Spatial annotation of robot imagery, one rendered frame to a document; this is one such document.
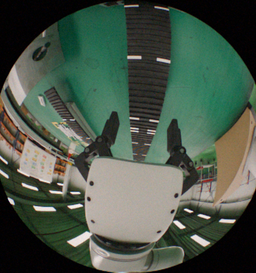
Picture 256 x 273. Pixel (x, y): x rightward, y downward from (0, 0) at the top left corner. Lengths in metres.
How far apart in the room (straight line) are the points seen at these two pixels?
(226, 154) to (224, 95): 0.19
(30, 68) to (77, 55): 0.08
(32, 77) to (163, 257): 0.30
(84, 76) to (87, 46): 0.06
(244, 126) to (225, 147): 0.11
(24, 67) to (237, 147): 0.45
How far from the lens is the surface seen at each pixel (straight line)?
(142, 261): 0.16
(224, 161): 0.34
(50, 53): 0.18
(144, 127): 0.17
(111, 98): 0.18
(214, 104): 0.21
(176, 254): 0.19
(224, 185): 0.33
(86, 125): 0.29
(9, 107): 1.64
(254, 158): 0.38
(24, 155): 3.00
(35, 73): 0.15
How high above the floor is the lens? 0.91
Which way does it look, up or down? 27 degrees down
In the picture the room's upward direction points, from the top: 169 degrees counter-clockwise
